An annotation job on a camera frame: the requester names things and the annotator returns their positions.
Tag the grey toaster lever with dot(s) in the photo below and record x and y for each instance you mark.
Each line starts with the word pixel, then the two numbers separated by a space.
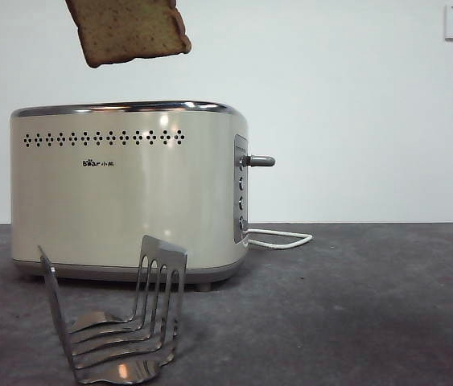
pixel 260 161

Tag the bread slice with brown crust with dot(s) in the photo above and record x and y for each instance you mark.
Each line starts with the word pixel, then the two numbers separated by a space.
pixel 129 28

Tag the cream stainless steel toaster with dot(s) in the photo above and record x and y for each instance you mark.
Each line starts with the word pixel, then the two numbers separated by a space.
pixel 89 201

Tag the shiny metal toast rack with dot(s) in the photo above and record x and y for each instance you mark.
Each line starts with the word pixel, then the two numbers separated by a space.
pixel 89 346

